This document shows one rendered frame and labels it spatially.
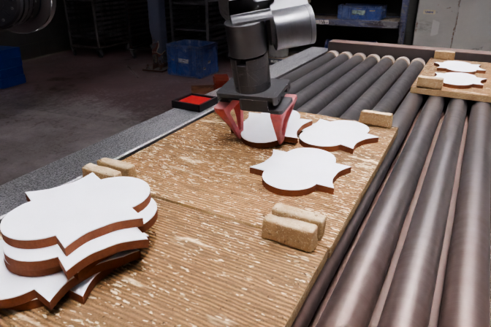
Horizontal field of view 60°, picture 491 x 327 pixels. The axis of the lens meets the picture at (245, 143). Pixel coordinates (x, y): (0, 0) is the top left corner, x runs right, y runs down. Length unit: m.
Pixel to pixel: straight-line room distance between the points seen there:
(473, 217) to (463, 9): 4.67
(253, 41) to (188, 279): 0.34
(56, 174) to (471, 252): 0.57
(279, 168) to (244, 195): 0.08
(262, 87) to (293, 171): 0.14
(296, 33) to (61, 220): 0.39
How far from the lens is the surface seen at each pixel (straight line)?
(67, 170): 0.72
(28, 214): 0.46
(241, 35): 0.60
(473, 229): 0.58
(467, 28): 5.25
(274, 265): 0.44
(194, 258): 0.45
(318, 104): 1.00
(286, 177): 0.58
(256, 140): 0.69
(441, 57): 1.50
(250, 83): 0.63
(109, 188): 0.48
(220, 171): 0.61
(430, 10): 5.20
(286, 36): 0.62
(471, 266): 0.52
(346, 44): 1.64
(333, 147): 0.69
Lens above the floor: 1.21
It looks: 23 degrees down
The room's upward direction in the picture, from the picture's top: straight up
